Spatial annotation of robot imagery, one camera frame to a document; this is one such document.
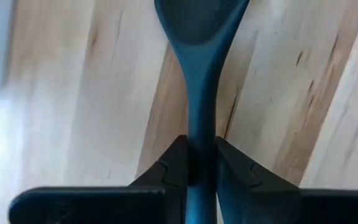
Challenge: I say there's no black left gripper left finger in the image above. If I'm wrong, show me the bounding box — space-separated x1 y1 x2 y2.
129 135 190 224

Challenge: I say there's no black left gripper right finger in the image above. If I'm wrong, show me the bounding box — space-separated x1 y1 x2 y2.
215 136 301 224

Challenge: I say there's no black slotted spoon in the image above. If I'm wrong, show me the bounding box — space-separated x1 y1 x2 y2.
153 0 251 224

